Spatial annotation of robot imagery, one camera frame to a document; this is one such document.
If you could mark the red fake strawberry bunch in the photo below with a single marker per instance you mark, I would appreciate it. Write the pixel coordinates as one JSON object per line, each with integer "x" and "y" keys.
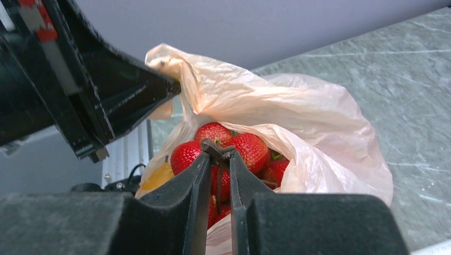
{"x": 268, "y": 165}

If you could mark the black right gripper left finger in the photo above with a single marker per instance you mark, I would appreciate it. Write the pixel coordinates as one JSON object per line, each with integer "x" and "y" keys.
{"x": 179, "y": 211}

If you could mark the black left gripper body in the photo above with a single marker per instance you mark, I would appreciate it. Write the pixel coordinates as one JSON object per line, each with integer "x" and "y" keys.
{"x": 44, "y": 81}

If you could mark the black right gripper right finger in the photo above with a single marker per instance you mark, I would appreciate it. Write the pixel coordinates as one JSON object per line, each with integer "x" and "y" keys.
{"x": 246, "y": 190}

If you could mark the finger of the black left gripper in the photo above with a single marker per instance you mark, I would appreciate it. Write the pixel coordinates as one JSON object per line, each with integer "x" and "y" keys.
{"x": 125, "y": 89}

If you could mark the peach plastic bag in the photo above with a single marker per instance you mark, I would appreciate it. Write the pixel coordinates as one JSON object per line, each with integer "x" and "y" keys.
{"x": 334, "y": 197}

